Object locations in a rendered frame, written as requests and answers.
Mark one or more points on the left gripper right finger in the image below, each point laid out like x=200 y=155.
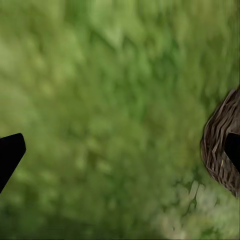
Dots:
x=232 y=149

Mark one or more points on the wicker basket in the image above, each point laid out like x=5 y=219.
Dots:
x=225 y=119

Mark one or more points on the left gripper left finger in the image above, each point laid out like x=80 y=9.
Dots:
x=12 y=149

